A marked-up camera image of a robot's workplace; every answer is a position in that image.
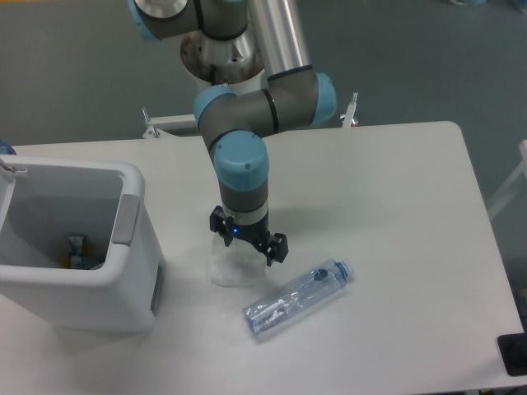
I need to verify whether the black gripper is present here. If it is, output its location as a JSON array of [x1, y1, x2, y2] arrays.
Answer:
[[209, 206, 288, 266]]

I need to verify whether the white tissue paper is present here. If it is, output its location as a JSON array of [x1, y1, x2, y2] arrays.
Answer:
[[210, 235, 266, 287]]

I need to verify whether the clear plastic bottle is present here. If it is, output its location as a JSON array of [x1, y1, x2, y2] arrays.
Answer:
[[242, 258, 354, 343]]

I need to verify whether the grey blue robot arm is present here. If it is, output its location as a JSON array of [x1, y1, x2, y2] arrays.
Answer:
[[128, 1, 337, 263]]

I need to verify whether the trash package inside bin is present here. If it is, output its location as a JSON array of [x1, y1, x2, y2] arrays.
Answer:
[[63, 235, 104, 270]]

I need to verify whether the white trash can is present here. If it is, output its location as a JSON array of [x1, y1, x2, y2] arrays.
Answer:
[[1, 155, 166, 332]]

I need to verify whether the blue object at left edge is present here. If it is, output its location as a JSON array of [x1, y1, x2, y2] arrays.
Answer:
[[0, 139, 16, 156]]

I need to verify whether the black device at table corner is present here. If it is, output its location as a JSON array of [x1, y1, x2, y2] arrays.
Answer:
[[497, 332, 526, 377]]

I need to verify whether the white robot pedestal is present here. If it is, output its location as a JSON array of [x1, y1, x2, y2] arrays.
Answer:
[[142, 32, 363, 139]]

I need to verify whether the white frame at right edge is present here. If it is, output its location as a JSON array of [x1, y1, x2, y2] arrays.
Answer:
[[487, 140, 526, 221]]

